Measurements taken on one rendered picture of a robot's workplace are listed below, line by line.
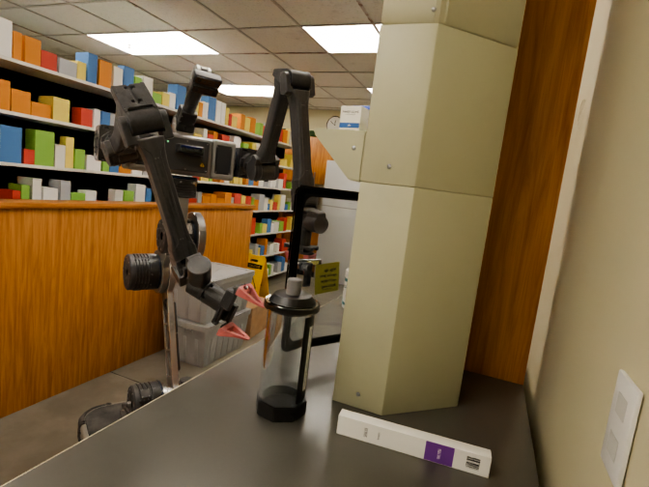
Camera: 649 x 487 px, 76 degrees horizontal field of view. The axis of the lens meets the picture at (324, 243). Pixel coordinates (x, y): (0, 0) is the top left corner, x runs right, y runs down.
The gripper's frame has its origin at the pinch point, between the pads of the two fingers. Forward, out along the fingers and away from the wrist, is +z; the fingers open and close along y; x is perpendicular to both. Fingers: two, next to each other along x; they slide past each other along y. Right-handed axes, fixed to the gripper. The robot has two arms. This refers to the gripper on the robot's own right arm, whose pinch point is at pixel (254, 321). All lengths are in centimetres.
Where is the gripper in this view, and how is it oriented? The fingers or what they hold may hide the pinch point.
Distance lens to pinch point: 108.1
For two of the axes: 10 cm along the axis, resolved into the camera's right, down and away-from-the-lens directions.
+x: 2.7, -0.8, 9.6
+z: 8.5, 4.8, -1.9
